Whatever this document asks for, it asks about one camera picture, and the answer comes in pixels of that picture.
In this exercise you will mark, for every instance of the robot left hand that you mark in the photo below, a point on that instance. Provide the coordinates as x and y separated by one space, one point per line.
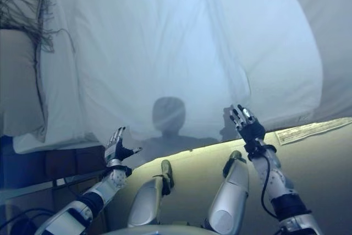
116 149

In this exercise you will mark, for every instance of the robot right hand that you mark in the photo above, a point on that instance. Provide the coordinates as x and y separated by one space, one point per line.
253 130

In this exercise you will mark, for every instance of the white duvet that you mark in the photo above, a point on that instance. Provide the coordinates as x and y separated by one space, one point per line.
178 39

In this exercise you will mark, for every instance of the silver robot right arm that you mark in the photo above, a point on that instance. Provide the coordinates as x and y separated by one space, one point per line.
286 204

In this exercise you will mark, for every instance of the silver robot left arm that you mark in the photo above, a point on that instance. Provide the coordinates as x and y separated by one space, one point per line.
90 199

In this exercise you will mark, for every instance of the white bed sheet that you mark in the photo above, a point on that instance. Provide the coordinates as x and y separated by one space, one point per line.
63 81

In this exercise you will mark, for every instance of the beige bed pillow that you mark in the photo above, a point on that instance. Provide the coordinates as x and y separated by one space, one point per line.
19 86

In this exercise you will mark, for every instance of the beige bed runner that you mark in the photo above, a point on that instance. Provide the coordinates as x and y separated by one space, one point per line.
335 39

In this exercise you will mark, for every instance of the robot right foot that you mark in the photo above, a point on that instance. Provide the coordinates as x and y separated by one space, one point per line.
233 160

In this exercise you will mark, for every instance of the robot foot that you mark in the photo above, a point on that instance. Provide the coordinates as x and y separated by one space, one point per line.
233 160
167 171

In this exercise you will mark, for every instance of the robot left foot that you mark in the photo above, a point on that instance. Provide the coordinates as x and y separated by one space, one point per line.
167 171

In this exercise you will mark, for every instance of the silver robot left leg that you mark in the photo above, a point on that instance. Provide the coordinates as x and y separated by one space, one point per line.
145 204

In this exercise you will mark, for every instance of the silver robot leg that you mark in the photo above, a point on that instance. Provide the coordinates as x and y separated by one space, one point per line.
228 204
145 204

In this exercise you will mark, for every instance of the silver robot right leg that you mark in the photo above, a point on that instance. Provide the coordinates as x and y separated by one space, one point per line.
228 204

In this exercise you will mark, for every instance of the patterned fringed cushion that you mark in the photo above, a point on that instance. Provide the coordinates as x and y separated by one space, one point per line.
24 6

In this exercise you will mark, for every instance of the brown upholstered bed frame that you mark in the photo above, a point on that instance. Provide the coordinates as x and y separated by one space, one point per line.
55 163

